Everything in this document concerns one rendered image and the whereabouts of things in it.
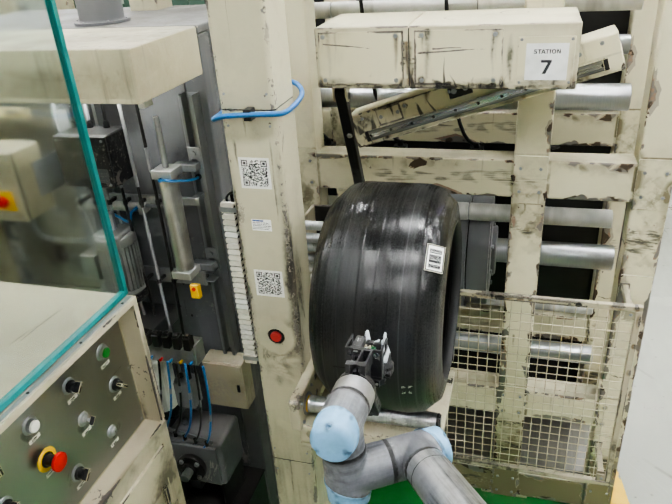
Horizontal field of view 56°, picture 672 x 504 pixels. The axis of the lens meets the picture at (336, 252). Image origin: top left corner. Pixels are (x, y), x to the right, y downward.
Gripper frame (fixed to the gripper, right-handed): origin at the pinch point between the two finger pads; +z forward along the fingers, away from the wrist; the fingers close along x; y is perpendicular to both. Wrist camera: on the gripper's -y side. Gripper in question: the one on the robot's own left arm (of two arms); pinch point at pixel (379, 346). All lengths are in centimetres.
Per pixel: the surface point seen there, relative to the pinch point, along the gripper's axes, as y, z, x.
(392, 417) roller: -28.9, 16.5, 0.6
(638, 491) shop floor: -110, 104, -77
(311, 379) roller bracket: -25.3, 22.7, 23.6
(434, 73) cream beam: 51, 40, -4
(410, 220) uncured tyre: 22.8, 15.3, -3.4
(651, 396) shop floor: -103, 162, -90
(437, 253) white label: 17.4, 10.9, -10.0
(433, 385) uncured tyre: -12.2, 7.1, -10.4
